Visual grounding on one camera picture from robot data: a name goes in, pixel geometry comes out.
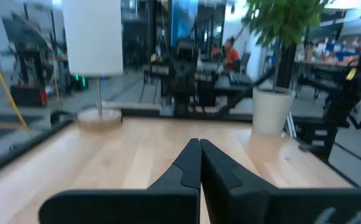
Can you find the red black equipment box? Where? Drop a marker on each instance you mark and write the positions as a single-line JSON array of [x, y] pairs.
[[28, 96]]

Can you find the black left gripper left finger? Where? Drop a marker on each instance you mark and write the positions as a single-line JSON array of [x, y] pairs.
[[137, 208]]

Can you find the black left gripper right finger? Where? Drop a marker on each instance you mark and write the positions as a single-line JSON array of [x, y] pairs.
[[261, 208]]

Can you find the white shade wooden table lamp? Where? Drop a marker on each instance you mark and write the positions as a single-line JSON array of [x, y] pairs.
[[90, 37]]

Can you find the green plant in white pot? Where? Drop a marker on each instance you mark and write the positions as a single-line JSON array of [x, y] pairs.
[[272, 109]]

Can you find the person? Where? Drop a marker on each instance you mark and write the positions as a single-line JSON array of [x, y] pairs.
[[231, 57]]

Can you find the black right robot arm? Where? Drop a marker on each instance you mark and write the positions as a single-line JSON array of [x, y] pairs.
[[339, 105]]

